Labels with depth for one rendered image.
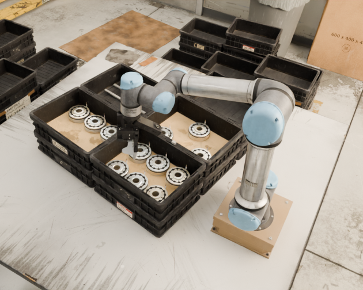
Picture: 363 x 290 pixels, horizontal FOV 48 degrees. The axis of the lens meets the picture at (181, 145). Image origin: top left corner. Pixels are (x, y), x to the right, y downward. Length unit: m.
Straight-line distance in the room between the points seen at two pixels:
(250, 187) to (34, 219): 0.93
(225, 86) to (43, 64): 2.16
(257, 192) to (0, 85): 2.04
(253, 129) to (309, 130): 1.18
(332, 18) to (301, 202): 2.58
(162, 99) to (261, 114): 0.36
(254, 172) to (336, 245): 1.54
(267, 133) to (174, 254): 0.72
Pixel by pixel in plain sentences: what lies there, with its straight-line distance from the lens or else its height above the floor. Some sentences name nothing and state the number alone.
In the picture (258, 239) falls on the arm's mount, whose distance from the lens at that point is 1.69.
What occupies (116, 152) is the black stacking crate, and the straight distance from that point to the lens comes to 1.85.
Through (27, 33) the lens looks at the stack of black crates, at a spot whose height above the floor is 0.59.
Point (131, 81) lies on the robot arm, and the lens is 1.40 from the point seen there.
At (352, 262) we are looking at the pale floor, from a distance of 2.78.
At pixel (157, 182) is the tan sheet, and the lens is 1.75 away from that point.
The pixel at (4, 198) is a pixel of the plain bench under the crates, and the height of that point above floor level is 0.70.
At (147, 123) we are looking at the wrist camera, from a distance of 1.53.
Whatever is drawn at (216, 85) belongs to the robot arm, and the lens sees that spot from 1.39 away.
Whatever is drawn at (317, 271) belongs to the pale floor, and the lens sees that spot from 2.66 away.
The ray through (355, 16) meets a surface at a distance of 4.23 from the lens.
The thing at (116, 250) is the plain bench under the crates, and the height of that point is 0.70.
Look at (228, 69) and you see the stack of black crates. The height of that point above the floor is 0.38.
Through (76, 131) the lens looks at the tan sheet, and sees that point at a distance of 2.00.
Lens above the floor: 2.16
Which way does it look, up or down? 44 degrees down
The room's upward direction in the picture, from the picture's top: 5 degrees clockwise
